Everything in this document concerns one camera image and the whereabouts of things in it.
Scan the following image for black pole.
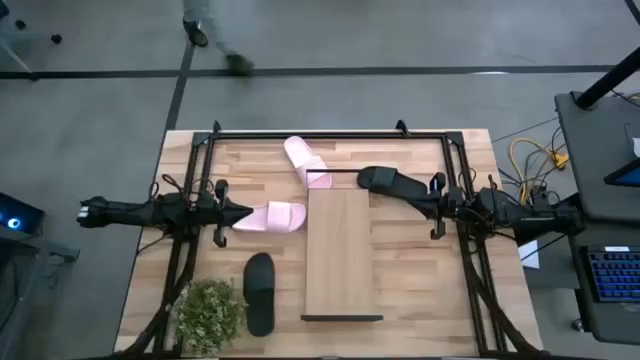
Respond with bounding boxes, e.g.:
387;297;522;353
574;47;640;110

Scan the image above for wooden shelf with black frame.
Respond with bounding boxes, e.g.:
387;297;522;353
299;168;385;322

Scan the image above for black slide sandal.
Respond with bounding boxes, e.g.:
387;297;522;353
356;166;430;200
243;252;277;338

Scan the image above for green potted plant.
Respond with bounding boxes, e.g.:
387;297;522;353
172;278;249;357

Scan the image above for backlit keyboard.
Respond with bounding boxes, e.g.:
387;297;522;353
587;246;640;304

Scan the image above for walking person's feet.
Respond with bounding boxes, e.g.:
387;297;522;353
181;0;256;79

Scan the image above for grey desk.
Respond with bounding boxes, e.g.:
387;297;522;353
553;91;640;224
567;219;640;346

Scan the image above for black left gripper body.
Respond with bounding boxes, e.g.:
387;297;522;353
214;198;255;231

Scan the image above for black aluminium rig frame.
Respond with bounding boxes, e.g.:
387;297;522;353
114;119;549;360

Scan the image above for yellow cable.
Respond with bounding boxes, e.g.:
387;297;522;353
508;138;570;201

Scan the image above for pink slide sandal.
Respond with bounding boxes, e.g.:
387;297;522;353
283;135;334;190
232;201;307;234

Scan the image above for office chair base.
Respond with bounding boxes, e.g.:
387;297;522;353
0;0;64;82

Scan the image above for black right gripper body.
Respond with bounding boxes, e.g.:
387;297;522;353
407;186;463;222

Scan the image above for tablet with blue screen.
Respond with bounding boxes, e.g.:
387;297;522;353
603;158;640;189

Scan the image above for computer case with blue light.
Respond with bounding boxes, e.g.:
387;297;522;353
0;192;46;236

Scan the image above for white paper sheet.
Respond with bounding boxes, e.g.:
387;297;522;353
518;239;541;270

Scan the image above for dark metal cart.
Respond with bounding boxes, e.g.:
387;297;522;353
0;224;81;360

